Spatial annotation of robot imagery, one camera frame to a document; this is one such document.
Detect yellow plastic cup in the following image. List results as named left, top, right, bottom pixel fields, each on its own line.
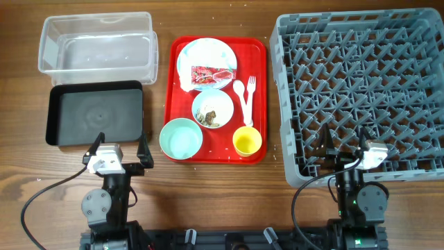
left=232, top=126, right=262, bottom=157

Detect white napkin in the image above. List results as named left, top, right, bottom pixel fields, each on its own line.
left=178, top=53, right=194, bottom=92

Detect red snack wrapper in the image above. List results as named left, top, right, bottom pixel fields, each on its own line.
left=191, top=66, right=237, bottom=85

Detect red serving tray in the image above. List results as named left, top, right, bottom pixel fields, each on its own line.
left=164, top=36, right=268, bottom=165

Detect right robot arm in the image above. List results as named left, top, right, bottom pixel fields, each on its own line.
left=314, top=124, right=389, bottom=250

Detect white plastic fork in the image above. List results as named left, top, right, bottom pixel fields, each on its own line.
left=246, top=76, right=257, bottom=126

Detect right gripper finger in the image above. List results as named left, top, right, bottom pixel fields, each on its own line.
left=357, top=126, right=371, bottom=152
left=315, top=124, right=334, bottom=151

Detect small light blue bowl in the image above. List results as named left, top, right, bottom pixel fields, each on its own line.
left=191, top=90, right=234, bottom=129

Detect black plastic tray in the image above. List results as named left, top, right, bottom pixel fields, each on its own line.
left=45, top=81, right=144, bottom=147

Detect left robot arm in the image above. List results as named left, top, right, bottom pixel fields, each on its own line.
left=79, top=132, right=155, bottom=250

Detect clear plastic bin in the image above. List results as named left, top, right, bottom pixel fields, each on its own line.
left=37, top=12, right=159, bottom=85

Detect large light blue plate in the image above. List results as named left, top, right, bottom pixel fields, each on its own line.
left=176, top=37, right=237, bottom=91

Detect green bowl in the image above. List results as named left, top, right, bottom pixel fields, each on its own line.
left=160, top=118, right=203, bottom=160

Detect brown food scraps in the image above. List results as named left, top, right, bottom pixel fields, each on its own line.
left=196, top=109, right=220, bottom=128

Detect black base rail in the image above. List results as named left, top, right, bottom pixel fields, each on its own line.
left=79, top=227, right=388, bottom=250

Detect grey dishwasher rack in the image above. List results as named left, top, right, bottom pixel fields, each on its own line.
left=270, top=8, right=443, bottom=188

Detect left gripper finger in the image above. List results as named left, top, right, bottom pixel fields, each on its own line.
left=83, top=132, right=105, bottom=164
left=137, top=133, right=153, bottom=164

